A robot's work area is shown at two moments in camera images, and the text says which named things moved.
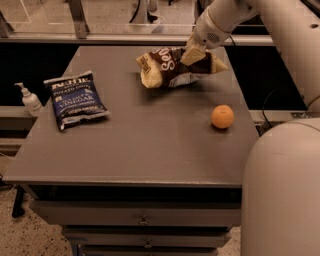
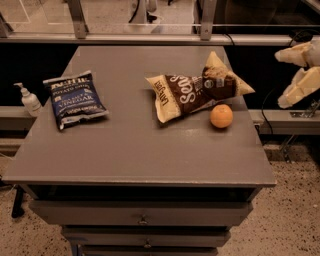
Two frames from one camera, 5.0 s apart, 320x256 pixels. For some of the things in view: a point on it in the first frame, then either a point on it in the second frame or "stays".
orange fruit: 222,116 stays
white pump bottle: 30,100 stays
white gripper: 207,34 to 314,53
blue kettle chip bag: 76,99 stays
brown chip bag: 163,67 to 175,95
